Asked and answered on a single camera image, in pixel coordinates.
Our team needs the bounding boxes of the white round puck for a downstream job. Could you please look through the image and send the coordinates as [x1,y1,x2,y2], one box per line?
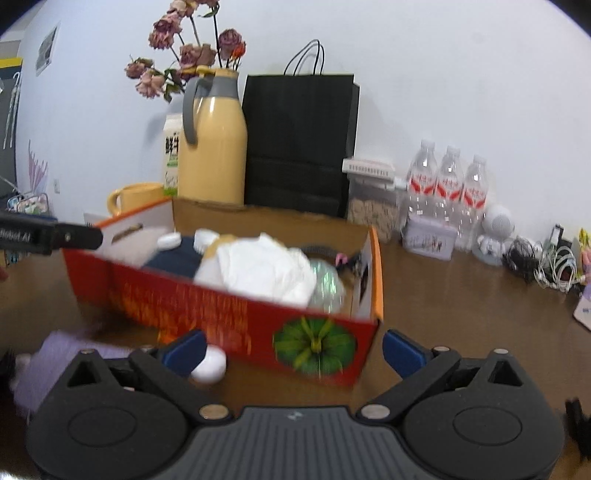
[189,344,228,384]

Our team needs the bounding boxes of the dried rose bouquet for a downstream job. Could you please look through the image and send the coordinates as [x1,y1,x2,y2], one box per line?
[124,0,247,103]

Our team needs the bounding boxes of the white cloth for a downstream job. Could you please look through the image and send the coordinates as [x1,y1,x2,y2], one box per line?
[194,232,317,309]

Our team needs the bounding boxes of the yellow thermos jug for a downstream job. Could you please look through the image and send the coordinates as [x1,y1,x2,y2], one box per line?
[178,67,247,206]

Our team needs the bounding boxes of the black board yellow stripe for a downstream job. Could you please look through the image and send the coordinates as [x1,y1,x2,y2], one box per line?
[0,39,24,185]

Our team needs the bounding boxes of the purple lavender wall sticker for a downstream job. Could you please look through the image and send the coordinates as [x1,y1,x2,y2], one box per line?
[25,141,49,197]

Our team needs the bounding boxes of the colourful snack packets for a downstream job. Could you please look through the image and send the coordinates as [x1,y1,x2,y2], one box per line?
[575,228,591,268]

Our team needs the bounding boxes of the white robot toy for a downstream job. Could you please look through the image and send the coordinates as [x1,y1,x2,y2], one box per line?
[475,204,516,267]

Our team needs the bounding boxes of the wire rack with packets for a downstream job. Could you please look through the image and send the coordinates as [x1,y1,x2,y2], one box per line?
[7,193,49,215]

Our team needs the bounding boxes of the black hair tie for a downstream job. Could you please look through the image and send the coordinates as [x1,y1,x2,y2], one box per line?
[300,244,340,260]

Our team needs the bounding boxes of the shiny disc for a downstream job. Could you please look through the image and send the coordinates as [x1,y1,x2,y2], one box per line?
[307,258,347,315]

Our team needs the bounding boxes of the lavender tin box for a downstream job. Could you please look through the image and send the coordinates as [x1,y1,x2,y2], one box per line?
[400,216,458,262]

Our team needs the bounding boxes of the white cable bundle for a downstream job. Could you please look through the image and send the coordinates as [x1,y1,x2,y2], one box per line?
[534,244,587,292]

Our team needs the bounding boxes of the black claw clip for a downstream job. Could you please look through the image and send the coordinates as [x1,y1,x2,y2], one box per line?
[566,398,591,446]

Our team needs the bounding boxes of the navy pouch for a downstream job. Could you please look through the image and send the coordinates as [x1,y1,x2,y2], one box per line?
[142,235,208,280]

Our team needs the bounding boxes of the yellow mug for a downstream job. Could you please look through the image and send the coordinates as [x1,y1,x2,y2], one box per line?
[107,182,171,217]

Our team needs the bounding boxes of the red cardboard box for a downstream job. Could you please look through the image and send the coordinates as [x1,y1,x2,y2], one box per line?
[62,198,384,387]

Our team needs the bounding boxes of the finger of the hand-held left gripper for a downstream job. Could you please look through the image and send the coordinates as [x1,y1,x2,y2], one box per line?
[50,222,105,253]

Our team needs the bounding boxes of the wall poster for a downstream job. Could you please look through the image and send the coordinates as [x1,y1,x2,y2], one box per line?
[36,23,61,77]

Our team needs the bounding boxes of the clear water bottle red label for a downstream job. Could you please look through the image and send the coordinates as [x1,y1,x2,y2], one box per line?
[459,154,489,252]
[436,145,464,227]
[406,140,438,222]

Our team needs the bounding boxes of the clear food container white lid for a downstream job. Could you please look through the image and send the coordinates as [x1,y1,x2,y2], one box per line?
[342,157,402,245]

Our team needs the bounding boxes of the black paper bag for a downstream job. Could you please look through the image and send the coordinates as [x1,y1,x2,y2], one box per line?
[242,39,361,220]

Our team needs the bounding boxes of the black cable bundle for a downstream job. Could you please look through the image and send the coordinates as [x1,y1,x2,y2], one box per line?
[502,235,543,282]

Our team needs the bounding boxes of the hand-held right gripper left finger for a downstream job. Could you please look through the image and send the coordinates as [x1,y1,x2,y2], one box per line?
[67,329,234,422]

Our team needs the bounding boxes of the lavender paper box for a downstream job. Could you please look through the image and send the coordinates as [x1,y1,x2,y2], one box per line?
[573,288,591,330]

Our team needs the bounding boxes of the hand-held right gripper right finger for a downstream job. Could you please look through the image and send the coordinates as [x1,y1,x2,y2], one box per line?
[358,330,525,422]

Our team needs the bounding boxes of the white milk carton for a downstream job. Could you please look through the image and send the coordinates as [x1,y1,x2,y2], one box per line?
[163,113,182,198]

